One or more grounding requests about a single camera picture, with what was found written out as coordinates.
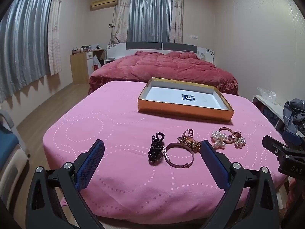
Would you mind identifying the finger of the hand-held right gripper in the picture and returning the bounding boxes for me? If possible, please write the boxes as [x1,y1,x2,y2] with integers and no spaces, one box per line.
[262,135,290,159]
[283,130,305,148]

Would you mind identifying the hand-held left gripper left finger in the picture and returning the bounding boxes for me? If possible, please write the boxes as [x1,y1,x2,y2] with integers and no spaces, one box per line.
[26,139,105,229]

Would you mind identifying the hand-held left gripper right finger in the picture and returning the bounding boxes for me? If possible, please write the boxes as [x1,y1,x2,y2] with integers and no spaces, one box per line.
[200,140,279,229]

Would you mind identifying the white pearl bracelet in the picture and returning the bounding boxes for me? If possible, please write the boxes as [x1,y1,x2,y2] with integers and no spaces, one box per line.
[211,130,246,150]

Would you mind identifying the ornate gold chain bracelet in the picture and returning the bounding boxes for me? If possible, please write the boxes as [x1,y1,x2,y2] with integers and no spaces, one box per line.
[177,128,202,153]

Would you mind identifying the rose gold bangle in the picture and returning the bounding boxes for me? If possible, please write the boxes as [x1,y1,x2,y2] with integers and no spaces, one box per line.
[218,127,241,145]

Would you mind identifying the plain gold bangle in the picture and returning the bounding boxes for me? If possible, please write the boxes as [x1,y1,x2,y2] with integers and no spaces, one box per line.
[164,142,195,168]

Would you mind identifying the black bead bracelet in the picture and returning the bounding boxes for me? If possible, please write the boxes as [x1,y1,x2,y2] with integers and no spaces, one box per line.
[148,132,166,165]

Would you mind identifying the orange cardboard box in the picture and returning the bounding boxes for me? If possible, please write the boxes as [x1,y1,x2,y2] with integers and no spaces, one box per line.
[138,77,234,122]

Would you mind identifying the grey plaid cloth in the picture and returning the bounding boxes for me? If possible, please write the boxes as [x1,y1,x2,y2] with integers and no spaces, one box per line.
[283,98,305,134]

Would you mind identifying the pink dotted tablecloth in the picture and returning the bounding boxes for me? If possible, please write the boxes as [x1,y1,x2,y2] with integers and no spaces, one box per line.
[43,80,290,219]

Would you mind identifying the white shelf unit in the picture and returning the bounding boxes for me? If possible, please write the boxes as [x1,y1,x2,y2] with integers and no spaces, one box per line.
[252,94,287,130]

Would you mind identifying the clear plastic bag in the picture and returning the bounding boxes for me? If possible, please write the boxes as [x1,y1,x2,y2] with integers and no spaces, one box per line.
[257,86,277,101]

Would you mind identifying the blue grey chair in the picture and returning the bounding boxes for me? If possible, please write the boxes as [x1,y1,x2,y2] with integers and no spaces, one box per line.
[0,109,31,211]

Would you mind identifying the wooden desk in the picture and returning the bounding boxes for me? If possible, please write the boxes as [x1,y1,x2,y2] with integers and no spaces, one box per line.
[70,48,105,85]

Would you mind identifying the group of small bottles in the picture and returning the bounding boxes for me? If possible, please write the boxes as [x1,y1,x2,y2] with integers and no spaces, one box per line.
[79,44,101,52]

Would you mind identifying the red duvet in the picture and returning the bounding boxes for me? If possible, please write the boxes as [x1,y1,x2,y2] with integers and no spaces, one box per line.
[88,50,239,96]

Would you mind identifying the white grey bed headboard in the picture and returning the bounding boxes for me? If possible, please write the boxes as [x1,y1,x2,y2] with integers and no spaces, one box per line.
[106,41,215,63]

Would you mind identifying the large grey curtain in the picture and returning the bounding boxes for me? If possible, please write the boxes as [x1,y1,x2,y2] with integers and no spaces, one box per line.
[0,0,58,103]

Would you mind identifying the white patterned curtain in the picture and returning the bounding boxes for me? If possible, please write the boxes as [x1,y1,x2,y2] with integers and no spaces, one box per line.
[112,0,132,45]
[169,0,184,44]
[47,0,66,76]

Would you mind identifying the beige air conditioner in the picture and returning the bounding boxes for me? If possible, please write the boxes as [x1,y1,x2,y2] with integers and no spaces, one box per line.
[90,0,119,11]

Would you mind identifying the grey window curtain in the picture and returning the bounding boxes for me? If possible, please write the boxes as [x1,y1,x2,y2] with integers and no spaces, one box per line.
[127,0,173,43]

